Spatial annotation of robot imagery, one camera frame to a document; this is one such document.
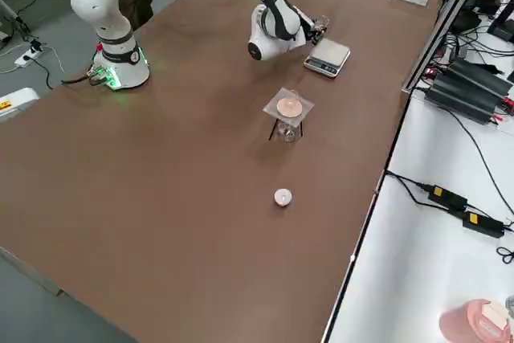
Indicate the black tripod stand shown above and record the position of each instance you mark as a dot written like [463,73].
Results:
[273,130]

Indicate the silver digital balance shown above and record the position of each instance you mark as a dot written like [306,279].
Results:
[326,55]

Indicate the black adapter with yellow label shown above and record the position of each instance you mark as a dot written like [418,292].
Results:
[447,197]
[484,224]

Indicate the aluminium frame post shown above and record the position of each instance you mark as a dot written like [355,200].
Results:
[441,21]

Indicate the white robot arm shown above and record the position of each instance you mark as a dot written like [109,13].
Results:
[100,1]

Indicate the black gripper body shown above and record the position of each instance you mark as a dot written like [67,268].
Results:
[310,29]

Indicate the black finned power supply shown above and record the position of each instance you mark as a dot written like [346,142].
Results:
[466,98]
[486,76]

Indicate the white control box with label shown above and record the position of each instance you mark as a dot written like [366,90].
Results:
[18,104]

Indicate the pink plastic container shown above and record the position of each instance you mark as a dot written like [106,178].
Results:
[466,323]

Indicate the glass alcohol lamp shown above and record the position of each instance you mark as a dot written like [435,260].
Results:
[288,132]

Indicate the white power strip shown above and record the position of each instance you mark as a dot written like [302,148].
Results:
[28,58]

